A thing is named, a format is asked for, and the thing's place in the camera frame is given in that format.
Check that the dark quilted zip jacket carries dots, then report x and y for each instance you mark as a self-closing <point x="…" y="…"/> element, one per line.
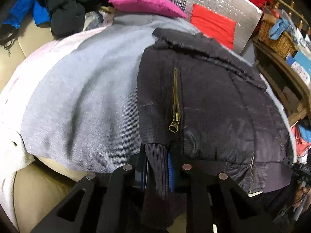
<point x="218" y="102"/>

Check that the clear plastic bag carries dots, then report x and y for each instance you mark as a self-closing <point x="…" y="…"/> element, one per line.
<point x="97" y="19"/>

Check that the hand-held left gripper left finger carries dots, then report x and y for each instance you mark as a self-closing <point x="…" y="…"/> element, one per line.
<point x="121" y="187"/>

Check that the grey blanket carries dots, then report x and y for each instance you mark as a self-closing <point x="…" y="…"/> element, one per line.
<point x="85" y="89"/>

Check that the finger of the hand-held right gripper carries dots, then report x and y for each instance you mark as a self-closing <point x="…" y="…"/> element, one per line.
<point x="300" y="171"/>

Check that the red pillow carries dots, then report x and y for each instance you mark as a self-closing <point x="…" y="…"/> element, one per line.
<point x="211" y="24"/>

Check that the light blue cloth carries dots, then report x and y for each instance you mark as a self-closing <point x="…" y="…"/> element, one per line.
<point x="279" y="29"/>

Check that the pink cloth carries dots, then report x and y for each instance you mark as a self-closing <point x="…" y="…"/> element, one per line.
<point x="302" y="148"/>

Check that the beige sofa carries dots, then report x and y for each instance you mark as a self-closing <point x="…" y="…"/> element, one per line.
<point x="36" y="194"/>

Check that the pile of black clothes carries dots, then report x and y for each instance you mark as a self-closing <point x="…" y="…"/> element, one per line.
<point x="65" y="12"/>

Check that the wooden side table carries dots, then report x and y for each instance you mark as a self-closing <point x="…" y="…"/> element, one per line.
<point x="286" y="77"/>

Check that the pink pillow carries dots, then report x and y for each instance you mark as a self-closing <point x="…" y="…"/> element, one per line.
<point x="145" y="2"/>

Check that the blue garment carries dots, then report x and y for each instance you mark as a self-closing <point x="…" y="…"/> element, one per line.
<point x="24" y="7"/>

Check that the wooden railing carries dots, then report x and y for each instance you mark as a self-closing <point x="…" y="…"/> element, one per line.
<point x="286" y="3"/>

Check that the person's right hand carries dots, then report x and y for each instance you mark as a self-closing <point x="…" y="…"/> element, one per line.
<point x="302" y="194"/>

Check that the wicker basket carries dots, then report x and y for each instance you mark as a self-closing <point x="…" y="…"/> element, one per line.
<point x="274" y="43"/>

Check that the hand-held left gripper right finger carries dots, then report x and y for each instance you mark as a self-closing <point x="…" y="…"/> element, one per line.
<point x="172" y="177"/>

